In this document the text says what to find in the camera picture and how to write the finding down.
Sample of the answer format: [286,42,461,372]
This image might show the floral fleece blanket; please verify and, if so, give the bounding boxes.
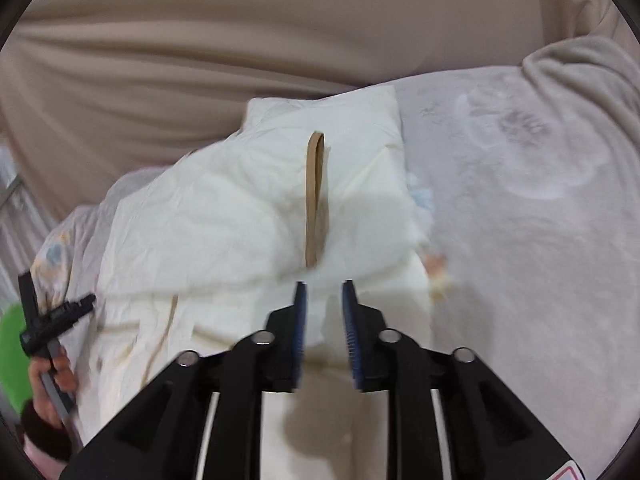
[30,35,640,480]

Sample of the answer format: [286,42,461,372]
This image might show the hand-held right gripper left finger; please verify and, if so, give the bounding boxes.
[60,281,308,480]

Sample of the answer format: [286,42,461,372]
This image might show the silvery curtain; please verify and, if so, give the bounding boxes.
[0,145,58,291]

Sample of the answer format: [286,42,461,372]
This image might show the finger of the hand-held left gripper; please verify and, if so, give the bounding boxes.
[18,272,38,337]
[35,294,97,337]

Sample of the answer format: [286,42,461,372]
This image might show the cream quilted comforter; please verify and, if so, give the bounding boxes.
[75,84,436,480]

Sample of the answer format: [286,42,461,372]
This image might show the person's left hand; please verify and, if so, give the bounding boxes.
[27,347,80,428]

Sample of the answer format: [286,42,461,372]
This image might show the person's left forearm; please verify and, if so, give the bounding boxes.
[19,400,76,478]

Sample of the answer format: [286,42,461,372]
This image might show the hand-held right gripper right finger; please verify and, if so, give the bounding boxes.
[341,280,583,480]

